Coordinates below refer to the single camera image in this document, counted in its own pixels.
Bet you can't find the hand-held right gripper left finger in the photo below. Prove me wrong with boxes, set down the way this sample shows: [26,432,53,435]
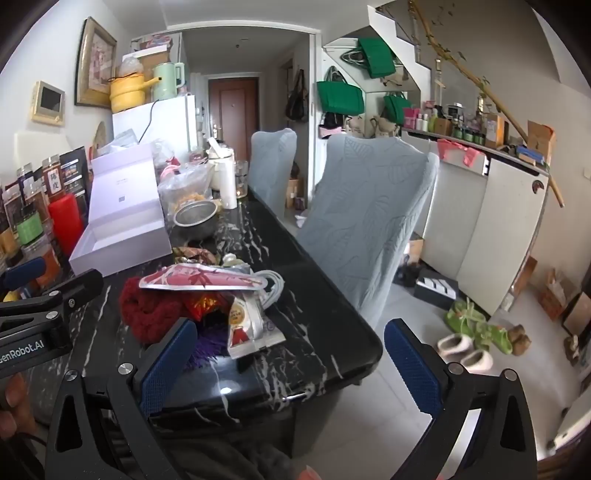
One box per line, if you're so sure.
[44,318,199,480]

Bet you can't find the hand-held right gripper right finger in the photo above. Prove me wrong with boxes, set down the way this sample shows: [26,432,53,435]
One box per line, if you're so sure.
[384,318,552,480]

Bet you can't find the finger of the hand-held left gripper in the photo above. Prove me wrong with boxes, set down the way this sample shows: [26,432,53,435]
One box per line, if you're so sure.
[0,269,105,320]
[0,256,47,292]

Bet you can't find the purple spiky ball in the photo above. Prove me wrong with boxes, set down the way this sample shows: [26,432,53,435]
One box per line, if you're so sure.
[185,318,232,370]

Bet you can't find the red knitted scrunchie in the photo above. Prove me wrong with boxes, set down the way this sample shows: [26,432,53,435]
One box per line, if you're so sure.
[119,277,195,344]

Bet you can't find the red snack packet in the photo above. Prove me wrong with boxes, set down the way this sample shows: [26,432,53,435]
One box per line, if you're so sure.
[180,293,232,321]

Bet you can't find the silver foil packet red label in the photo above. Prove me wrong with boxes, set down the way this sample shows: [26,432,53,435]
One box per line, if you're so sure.
[226,293,287,361]

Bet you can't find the pink foil pouch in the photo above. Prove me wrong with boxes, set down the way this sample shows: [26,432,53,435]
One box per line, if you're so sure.
[139,263,269,292]

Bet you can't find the lavender gift box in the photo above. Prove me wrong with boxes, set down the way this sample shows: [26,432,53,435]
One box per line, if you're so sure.
[69,141,172,278]

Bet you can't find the green brown snack packet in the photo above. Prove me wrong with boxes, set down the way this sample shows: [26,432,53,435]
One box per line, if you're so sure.
[173,247,218,266]

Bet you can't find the white cable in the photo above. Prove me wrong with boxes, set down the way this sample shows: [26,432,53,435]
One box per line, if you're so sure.
[249,270,286,308]

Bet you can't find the person's left hand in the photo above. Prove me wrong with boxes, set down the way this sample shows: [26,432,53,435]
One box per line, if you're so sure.
[0,374,38,437]

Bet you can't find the white pink slippers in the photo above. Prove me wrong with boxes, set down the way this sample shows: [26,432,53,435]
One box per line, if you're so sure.
[436,333,495,374]

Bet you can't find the group of clear plastic jars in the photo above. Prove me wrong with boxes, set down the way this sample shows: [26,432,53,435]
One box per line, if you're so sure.
[0,154,65,273]

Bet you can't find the red canister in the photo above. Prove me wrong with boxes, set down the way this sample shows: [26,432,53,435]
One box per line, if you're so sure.
[48,194,85,259]

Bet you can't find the green slippers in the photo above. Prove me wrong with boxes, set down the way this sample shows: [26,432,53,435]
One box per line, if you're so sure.
[445,300,513,354]

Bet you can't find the black shoebox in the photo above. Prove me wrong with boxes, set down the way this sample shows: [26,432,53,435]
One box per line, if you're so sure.
[414,277,460,310]

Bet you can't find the black stand-up pouch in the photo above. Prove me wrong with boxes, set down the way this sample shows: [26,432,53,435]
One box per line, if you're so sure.
[59,147,90,217]

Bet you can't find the brown shoes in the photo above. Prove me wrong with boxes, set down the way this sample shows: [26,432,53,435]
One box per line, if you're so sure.
[503,324,532,356]

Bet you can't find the white board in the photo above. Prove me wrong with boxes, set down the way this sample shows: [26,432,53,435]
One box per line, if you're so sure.
[14,131,61,167]

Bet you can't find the metal bowl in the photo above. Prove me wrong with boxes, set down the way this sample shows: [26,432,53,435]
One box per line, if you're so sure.
[172,199,219,241]

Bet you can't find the straw fan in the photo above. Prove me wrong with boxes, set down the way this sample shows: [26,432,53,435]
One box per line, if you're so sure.
[92,121,108,158]

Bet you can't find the silver foil bags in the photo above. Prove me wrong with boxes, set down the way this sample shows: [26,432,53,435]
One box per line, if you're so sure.
[99,131,139,158]

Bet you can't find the cardboard box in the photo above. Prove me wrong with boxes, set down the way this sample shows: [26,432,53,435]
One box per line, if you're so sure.
[526,120,557,167]
[538,268,578,321]

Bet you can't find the clear plastic bag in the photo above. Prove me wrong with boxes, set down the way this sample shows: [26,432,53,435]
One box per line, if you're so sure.
[157,164,213,206]

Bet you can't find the grey covered chair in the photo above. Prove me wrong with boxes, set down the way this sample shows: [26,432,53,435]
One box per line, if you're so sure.
[295,135,440,324]
[249,128,297,217]

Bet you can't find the white cabinet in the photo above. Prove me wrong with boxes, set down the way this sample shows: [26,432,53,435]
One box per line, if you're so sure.
[402,127,550,315]

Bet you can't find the white paper roll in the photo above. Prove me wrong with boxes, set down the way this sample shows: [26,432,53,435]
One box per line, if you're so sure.
[221,159,238,210]

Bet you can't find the white fridge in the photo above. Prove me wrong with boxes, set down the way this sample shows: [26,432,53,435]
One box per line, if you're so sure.
[112,95,199,153]

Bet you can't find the glass jar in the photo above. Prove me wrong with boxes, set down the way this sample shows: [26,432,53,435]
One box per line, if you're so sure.
[235,160,250,199]

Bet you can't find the white water bottle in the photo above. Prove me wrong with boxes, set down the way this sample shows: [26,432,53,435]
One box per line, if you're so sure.
[206,137,237,190]

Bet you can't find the yellow pot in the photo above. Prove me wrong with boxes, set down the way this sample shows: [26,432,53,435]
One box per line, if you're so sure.
[109,74,160,114]

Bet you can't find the pink cloth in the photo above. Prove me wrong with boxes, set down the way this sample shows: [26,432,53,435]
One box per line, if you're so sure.
[436,138,483,169]

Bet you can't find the framed picture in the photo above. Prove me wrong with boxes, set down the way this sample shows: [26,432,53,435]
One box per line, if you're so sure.
[75,17,118,109]

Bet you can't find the green electric kettle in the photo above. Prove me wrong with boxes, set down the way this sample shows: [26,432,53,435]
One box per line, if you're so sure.
[152,61,187,101]

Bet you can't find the brown door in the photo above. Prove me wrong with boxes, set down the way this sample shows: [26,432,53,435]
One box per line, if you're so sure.
[208,77,258,144]

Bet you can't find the row of cosmetic bottles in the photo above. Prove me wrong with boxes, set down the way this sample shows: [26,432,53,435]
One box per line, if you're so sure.
[404,104,490,146]

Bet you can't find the green tote bag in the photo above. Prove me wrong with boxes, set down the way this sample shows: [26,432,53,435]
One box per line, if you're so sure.
[358,36,399,79]
[383,92,407,130]
[316,80,365,116]

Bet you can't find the bamboo stick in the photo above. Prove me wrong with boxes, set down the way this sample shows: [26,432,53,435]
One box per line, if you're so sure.
[411,0,565,208]

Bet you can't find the black handbag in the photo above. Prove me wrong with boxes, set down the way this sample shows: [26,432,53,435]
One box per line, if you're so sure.
[285,69,309,123]

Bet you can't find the white staircase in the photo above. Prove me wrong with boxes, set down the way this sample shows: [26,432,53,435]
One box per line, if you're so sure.
[367,0,444,93]

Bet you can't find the wall intercom screen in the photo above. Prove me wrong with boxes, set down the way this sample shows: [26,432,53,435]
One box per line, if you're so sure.
[31,81,66,126]

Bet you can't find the black kettle cable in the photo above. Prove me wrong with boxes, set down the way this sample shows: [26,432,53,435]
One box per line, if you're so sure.
[136,98,160,144]

